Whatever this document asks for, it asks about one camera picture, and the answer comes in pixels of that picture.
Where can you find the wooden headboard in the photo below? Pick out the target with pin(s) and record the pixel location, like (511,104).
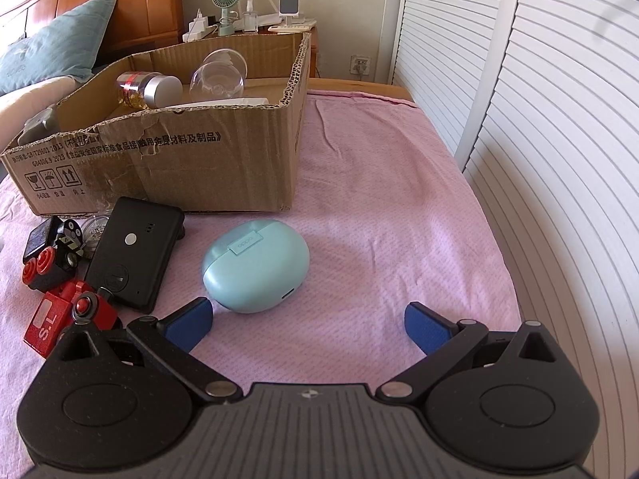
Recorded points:
(140,5)

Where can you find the mint green earbud case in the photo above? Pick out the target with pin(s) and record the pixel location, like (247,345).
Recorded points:
(254,269)

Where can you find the grey rubber animal toy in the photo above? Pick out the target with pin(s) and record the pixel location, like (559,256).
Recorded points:
(42,122)

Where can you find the brown cardboard box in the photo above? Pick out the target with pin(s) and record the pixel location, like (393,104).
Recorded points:
(199,169)

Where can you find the yellow capsule pill bottle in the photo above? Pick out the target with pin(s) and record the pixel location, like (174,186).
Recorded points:
(150,87)

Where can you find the white power strip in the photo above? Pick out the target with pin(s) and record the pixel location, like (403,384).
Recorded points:
(197,35)

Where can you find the white louvered wardrobe door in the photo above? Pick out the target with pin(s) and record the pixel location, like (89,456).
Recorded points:
(569,159)
(449,50)

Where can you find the blue pillow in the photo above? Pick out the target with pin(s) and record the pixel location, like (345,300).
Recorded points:
(55,45)

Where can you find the wooden table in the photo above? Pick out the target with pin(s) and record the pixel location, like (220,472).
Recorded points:
(374,91)

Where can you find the white wall socket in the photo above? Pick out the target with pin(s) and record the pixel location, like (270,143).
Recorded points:
(360,65)

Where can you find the wooden nightstand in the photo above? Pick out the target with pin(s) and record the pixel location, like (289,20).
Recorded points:
(315,55)

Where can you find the pink towel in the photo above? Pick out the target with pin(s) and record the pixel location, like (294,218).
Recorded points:
(399,209)

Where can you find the cream floral quilt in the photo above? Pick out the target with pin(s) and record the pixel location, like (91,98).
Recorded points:
(30,97)

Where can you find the small white clock device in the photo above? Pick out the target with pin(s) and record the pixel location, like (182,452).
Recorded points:
(288,3)

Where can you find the small clear round case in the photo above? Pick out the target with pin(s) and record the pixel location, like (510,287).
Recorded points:
(95,229)

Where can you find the clear spray bottle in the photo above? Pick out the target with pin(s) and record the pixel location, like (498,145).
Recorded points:
(249,20)

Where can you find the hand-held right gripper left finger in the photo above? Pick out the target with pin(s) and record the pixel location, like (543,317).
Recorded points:
(192,322)

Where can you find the white translucent plastic container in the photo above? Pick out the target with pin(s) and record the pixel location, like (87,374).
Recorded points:
(239,102)

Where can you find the black and red toy car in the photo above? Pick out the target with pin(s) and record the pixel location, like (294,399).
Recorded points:
(45,264)

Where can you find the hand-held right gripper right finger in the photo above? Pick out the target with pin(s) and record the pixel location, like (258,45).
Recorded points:
(424,324)

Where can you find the white charger plug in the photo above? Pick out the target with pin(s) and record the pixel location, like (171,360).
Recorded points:
(199,22)

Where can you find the black flat electronic device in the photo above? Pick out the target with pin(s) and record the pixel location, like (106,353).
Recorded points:
(130,254)

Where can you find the white remote control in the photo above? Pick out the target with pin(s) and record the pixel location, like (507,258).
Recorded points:
(287,28)

